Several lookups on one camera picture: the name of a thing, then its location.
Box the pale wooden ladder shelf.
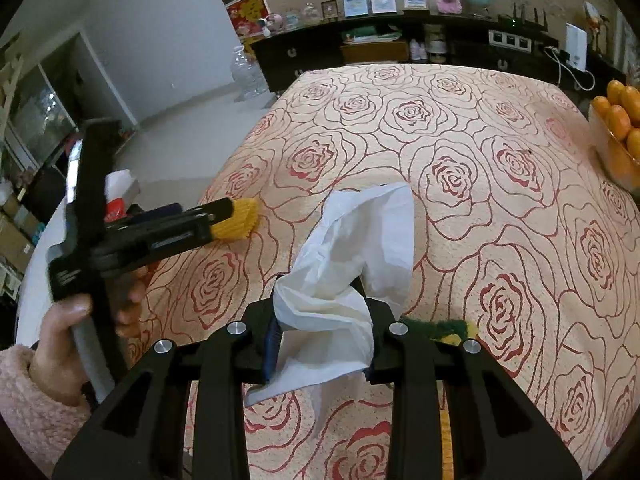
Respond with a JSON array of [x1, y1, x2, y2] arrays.
[[0, 55, 26, 127]]

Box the white paper tissue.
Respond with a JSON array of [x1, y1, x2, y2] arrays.
[[243, 181, 416, 409]]

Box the yellow foam net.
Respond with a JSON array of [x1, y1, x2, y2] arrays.
[[211, 198, 261, 241]]

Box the red festive wall poster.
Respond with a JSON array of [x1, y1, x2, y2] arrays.
[[225, 0, 269, 44]]

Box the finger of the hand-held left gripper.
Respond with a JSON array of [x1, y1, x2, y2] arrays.
[[106, 202, 184, 233], [102, 198, 235, 267]]

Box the clear large water jug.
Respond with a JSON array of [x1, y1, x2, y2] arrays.
[[231, 45, 271, 101]]

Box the rose print tablecloth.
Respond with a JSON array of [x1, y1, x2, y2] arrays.
[[117, 62, 640, 480]]

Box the white flat device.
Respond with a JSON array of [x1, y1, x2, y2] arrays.
[[565, 22, 590, 72]]

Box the glass sliding door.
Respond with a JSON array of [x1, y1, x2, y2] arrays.
[[10, 35, 87, 172]]

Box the clear glass bowl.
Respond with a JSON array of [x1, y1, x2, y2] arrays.
[[587, 102, 640, 192]]

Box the brown wooden box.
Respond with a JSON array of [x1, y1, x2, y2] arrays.
[[341, 40, 410, 65]]

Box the white socket panel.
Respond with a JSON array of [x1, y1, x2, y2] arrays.
[[488, 30, 531, 52]]

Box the green yellow sponge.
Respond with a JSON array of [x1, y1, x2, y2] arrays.
[[402, 316, 480, 347]]

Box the black long cabinet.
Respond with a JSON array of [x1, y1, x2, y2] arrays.
[[248, 11, 628, 94]]

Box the white orange figurine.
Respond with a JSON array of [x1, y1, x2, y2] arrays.
[[582, 1, 611, 36]]

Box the stack of cardboard boxes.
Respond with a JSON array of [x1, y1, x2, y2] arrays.
[[0, 194, 39, 302]]

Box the white cable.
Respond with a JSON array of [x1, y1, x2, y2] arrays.
[[544, 46, 596, 92]]

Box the green book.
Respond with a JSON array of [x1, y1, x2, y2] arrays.
[[342, 26, 402, 45]]

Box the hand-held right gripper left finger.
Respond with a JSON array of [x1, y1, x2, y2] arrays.
[[52, 280, 282, 480]]

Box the red white tissue box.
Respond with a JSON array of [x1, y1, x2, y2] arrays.
[[102, 169, 141, 224]]

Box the black router with antennas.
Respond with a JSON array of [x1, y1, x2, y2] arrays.
[[497, 2, 549, 31]]

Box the person's left hand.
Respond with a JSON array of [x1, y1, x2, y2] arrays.
[[30, 266, 151, 408]]

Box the bowl of oranges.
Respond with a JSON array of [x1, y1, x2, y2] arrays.
[[590, 79, 640, 186]]

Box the dark furniture piece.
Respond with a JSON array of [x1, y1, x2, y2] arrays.
[[27, 167, 69, 222]]

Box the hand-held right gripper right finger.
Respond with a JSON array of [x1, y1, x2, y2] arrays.
[[350, 275, 583, 480]]

